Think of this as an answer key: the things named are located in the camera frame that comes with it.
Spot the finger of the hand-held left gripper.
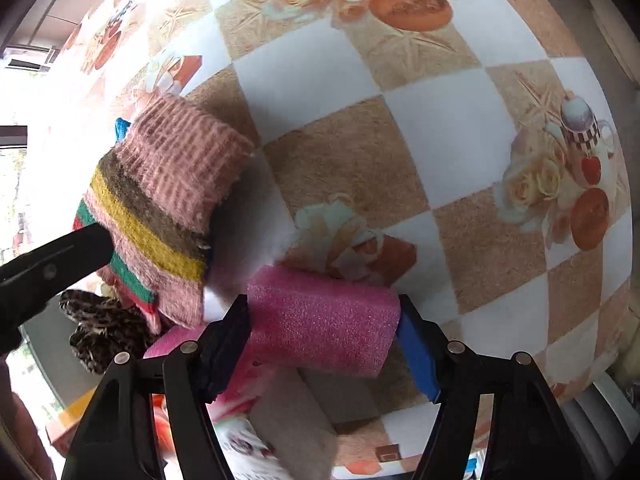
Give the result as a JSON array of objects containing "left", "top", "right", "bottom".
[{"left": 0, "top": 223, "right": 115, "bottom": 311}]

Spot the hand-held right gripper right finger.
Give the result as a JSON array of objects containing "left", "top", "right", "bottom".
[{"left": 396, "top": 294, "right": 583, "bottom": 480}]

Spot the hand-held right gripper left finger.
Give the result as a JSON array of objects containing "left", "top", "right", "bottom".
[{"left": 62, "top": 294, "right": 253, "bottom": 480}]

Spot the pink foam sponge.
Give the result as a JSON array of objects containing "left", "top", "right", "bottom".
[{"left": 144, "top": 265, "right": 403, "bottom": 380}]

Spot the striped knitted cloth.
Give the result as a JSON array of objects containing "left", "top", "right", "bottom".
[{"left": 72, "top": 95, "right": 256, "bottom": 333}]

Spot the leopard print scrunchie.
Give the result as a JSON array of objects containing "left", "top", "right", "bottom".
[{"left": 59, "top": 287, "right": 161, "bottom": 376}]

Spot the fox print carton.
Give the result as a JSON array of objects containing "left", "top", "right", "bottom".
[{"left": 150, "top": 360, "right": 296, "bottom": 480}]

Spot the checkered printed tablecloth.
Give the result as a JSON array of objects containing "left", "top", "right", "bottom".
[{"left": 50, "top": 0, "right": 633, "bottom": 480}]

